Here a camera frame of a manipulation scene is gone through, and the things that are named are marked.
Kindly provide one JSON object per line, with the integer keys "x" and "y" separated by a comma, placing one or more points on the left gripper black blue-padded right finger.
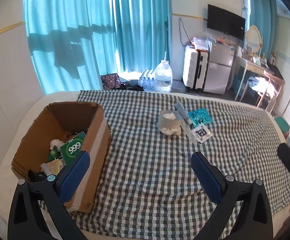
{"x": 254, "y": 220}

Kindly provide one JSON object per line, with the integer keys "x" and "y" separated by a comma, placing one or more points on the oval white mirror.
{"x": 254, "y": 39}

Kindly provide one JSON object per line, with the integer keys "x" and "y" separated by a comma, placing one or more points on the green plastic wrapper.
{"x": 54, "y": 154}

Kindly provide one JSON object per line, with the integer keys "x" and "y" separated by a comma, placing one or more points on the white hard-shell suitcase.
{"x": 194, "y": 68}

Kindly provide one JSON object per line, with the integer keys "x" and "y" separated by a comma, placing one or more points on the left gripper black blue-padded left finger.
{"x": 25, "y": 218}

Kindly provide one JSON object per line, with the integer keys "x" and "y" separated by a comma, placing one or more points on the beige small carton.
{"x": 53, "y": 167}

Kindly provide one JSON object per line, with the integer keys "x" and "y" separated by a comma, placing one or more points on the silver mini fridge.
{"x": 219, "y": 66}

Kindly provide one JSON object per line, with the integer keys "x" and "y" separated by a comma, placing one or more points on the green checkered cloth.
{"x": 148, "y": 189}

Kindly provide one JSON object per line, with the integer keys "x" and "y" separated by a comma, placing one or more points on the black wall television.
{"x": 225, "y": 22}

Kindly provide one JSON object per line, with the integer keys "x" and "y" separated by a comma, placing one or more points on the pack of small water bottles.
{"x": 147, "y": 81}

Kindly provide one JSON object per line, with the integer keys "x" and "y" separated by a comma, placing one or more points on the teal right curtain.
{"x": 265, "y": 17}

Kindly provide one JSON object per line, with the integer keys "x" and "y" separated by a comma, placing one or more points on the wooden chair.
{"x": 270, "y": 88}

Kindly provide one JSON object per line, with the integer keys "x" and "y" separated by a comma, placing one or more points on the dark patterned bag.
{"x": 110, "y": 81}

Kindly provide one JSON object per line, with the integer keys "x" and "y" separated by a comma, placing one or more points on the wooden desk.
{"x": 246, "y": 65}

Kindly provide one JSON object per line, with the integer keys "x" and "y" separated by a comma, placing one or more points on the brown cardboard box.
{"x": 61, "y": 120}

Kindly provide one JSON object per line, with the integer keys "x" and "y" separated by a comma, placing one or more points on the large clear water jug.
{"x": 163, "y": 76}

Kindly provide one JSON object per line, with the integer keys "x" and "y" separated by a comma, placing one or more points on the white tube in box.
{"x": 56, "y": 143}

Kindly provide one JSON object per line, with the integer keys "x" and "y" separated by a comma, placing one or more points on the green 999 medicine box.
{"x": 71, "y": 148}

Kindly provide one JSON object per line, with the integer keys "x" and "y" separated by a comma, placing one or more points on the teal window curtain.
{"x": 73, "y": 43}

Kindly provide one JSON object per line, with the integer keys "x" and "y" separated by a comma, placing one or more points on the grey-blue ointment tube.
{"x": 179, "y": 107}

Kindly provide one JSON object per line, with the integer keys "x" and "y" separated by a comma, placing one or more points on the person's hand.
{"x": 284, "y": 228}

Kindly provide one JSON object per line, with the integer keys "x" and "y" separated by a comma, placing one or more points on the clear plastic strip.
{"x": 187, "y": 132}

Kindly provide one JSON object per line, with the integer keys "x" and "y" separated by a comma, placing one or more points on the white printed sachet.
{"x": 201, "y": 133}

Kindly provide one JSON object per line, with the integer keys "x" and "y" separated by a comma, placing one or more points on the teal blister pill pack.
{"x": 200, "y": 117}

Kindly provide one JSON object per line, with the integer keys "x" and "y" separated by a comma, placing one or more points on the crumpled white gauze cloth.
{"x": 169, "y": 123}

